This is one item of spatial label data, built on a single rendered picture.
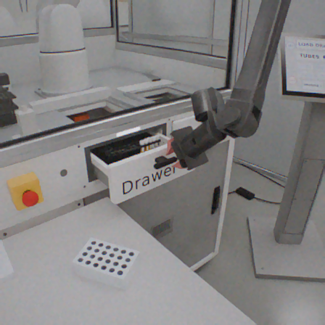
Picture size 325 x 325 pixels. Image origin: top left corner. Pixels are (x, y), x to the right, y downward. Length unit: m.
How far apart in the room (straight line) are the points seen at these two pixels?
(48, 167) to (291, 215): 1.35
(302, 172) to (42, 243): 1.28
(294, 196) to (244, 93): 1.13
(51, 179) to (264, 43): 0.61
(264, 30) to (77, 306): 0.68
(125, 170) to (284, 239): 1.32
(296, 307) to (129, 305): 1.16
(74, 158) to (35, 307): 0.39
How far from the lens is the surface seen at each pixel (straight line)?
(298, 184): 1.65
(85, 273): 0.66
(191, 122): 1.01
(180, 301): 0.63
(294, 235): 1.86
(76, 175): 0.84
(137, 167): 0.75
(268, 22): 0.69
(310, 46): 1.46
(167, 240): 1.27
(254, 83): 0.62
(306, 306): 1.69
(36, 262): 0.74
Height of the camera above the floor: 1.27
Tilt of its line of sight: 29 degrees down
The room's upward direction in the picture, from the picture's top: straight up
